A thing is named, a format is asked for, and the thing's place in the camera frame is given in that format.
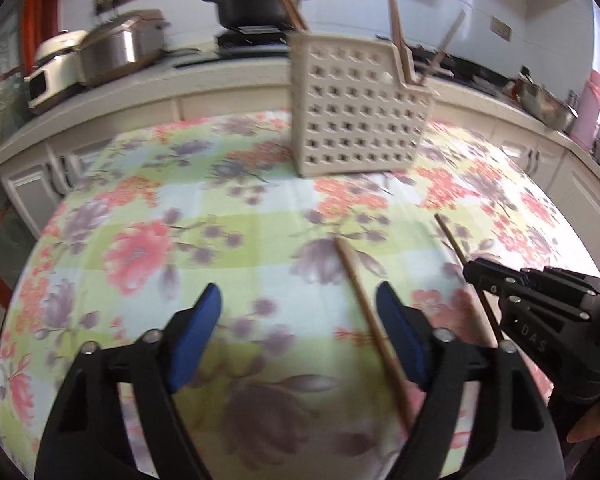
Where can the white lower cabinets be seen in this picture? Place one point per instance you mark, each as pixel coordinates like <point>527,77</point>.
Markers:
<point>30,190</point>

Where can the steel pan on counter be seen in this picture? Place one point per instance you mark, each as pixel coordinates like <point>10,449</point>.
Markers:
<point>547,107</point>

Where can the black glass gas cooktop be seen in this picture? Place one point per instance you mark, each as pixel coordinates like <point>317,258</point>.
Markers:
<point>200,61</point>

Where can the pink plastic container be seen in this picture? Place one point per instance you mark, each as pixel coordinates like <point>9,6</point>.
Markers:
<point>592,110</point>

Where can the red wooden door frame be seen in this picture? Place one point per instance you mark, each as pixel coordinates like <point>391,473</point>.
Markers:
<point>40,10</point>

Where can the wall switch panel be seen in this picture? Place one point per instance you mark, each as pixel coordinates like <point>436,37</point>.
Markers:
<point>500,27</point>

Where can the white kitchen appliance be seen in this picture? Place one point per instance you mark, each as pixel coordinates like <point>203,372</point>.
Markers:
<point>55,75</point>

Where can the beige perforated utensil basket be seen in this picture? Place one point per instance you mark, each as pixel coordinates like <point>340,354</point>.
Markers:
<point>350,110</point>

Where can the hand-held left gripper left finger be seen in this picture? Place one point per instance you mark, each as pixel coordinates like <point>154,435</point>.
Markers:
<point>195,340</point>

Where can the person's right hand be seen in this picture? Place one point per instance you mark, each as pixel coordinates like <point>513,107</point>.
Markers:
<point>590,422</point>

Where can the gas stove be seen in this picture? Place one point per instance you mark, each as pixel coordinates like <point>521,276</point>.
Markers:
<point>250,37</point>

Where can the floral tablecloth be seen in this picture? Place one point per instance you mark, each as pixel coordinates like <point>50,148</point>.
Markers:
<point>130,200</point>

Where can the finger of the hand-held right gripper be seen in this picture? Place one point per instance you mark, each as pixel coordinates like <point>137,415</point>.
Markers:
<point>510,285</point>
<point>565,280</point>

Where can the black cooking pot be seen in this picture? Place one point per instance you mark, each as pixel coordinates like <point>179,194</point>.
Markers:
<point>250,10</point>

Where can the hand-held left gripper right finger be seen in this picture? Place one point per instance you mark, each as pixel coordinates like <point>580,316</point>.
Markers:
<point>402,340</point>

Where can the silver rice cooker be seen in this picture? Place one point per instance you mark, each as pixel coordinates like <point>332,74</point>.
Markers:
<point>120,45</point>

